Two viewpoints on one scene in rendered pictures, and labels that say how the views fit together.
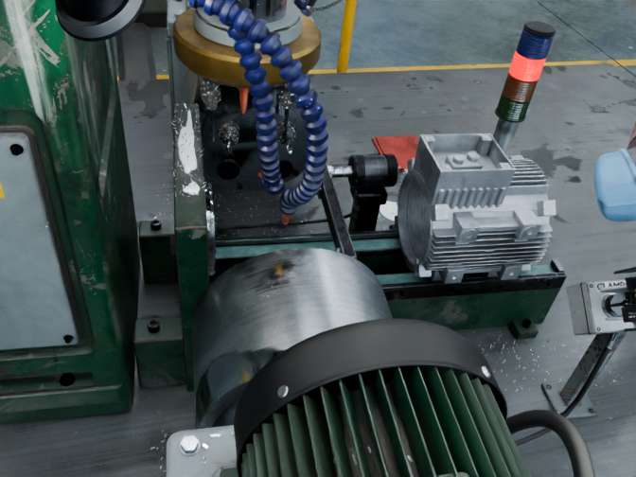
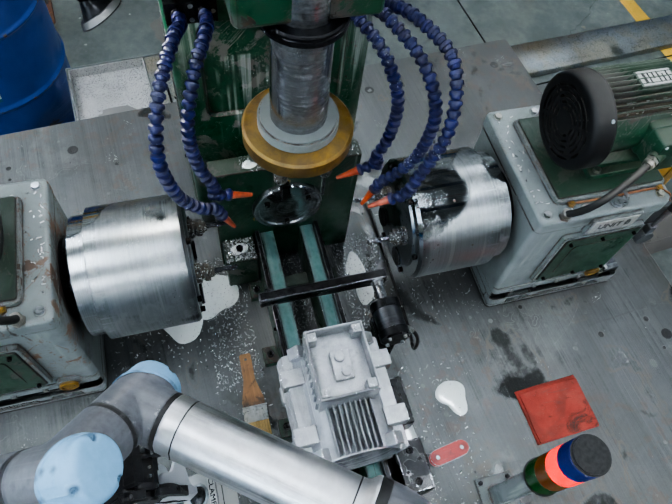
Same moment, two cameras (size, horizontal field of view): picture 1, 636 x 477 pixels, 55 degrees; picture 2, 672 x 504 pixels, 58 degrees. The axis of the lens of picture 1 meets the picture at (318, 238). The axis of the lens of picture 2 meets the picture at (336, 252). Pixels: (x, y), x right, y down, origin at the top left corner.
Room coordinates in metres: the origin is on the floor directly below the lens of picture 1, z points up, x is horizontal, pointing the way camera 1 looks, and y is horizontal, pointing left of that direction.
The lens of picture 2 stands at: (0.72, -0.54, 2.07)
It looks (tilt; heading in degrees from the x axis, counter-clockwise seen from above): 60 degrees down; 82
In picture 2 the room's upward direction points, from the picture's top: 10 degrees clockwise
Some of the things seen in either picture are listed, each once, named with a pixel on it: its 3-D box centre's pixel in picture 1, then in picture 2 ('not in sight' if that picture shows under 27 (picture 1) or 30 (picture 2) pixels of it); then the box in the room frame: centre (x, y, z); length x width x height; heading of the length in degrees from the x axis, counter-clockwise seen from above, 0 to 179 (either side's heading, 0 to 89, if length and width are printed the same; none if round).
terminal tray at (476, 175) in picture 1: (461, 170); (339, 366); (0.81, -0.21, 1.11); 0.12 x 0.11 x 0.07; 105
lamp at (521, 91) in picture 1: (520, 84); (557, 469); (1.16, -0.36, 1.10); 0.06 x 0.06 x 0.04
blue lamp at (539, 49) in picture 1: (535, 42); (582, 458); (1.16, -0.36, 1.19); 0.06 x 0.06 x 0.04
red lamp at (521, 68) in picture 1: (527, 63); (569, 464); (1.16, -0.36, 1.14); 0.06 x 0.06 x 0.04
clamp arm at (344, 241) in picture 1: (333, 210); (323, 288); (0.79, -0.02, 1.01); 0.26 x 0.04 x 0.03; 15
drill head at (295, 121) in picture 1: (249, 103); (451, 209); (1.05, 0.17, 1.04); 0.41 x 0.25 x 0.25; 15
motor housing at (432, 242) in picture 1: (468, 215); (340, 404); (0.82, -0.25, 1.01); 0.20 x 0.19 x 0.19; 105
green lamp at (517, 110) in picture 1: (513, 104); (546, 474); (1.16, -0.36, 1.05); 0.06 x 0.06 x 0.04
